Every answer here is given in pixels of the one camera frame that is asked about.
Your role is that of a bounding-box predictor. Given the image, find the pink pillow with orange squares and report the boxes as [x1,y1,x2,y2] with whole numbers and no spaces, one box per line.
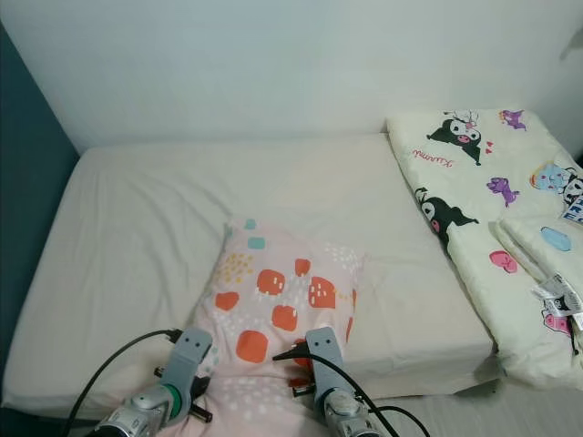
[187,217,365,437]

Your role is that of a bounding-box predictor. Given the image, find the mattress with white sheet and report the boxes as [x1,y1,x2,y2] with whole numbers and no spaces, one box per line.
[3,134,502,420]

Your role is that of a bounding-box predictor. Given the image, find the cream cartoon print quilt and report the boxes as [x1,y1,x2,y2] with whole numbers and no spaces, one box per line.
[385,107,583,391]

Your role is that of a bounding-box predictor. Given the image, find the crinkled clear plastic wrapper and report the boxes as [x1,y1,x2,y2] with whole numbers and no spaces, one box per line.
[533,273,583,333]

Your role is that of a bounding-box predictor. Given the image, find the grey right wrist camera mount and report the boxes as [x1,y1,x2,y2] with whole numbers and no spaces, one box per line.
[305,326,347,394]

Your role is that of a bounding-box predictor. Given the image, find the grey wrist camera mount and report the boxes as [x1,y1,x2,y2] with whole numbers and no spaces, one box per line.
[166,328,213,392]
[305,326,347,394]

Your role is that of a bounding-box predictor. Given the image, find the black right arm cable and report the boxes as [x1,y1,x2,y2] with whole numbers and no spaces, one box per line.
[271,351,429,437]

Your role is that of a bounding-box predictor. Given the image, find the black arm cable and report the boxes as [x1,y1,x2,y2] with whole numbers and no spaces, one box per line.
[68,330,183,437]
[271,351,429,437]

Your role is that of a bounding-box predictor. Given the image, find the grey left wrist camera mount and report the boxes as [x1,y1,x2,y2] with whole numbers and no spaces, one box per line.
[166,328,213,392]

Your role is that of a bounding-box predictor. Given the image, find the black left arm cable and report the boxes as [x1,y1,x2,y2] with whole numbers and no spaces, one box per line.
[68,330,183,437]

